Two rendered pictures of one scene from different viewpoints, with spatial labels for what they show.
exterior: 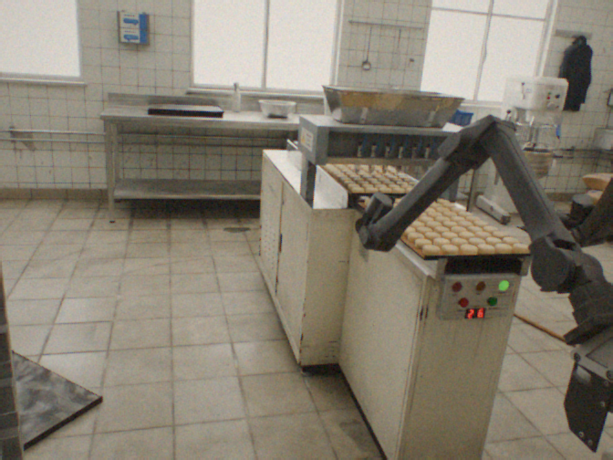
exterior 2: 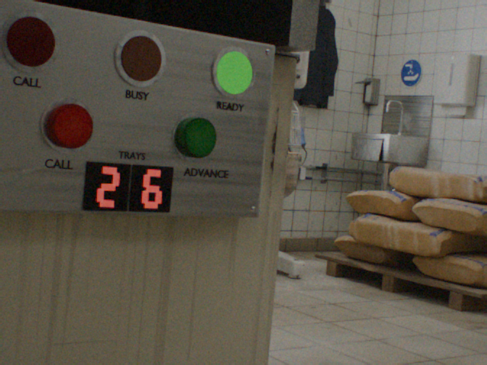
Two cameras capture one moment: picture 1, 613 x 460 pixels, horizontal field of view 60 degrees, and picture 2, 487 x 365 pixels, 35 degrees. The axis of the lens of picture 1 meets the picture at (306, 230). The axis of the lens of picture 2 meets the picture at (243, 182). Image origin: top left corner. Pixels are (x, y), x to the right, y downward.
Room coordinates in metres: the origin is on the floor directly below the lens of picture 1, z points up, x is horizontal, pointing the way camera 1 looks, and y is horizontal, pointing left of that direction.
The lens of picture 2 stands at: (0.94, -0.43, 0.76)
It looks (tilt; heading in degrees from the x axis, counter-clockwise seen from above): 3 degrees down; 340
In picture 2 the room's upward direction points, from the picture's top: 5 degrees clockwise
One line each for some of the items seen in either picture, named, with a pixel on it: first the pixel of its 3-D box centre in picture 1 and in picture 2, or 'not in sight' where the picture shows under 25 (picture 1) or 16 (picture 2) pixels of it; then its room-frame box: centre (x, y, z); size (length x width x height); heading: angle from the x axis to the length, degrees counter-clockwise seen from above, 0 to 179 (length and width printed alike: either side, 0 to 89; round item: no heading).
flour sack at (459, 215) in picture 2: not in sight; (479, 216); (4.55, -3.18, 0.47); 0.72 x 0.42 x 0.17; 111
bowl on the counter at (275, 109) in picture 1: (276, 109); not in sight; (4.81, 0.35, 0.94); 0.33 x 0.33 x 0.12
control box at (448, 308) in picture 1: (475, 296); (125, 117); (1.51, -0.54, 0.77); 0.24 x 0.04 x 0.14; 105
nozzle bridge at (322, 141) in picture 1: (382, 162); not in sight; (2.35, -0.32, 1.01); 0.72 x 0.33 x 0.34; 105
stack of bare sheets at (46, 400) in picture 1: (13, 396); not in sight; (1.82, 1.15, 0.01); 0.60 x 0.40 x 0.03; 62
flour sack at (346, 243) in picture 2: not in sight; (396, 248); (5.10, -3.02, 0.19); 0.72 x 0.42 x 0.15; 108
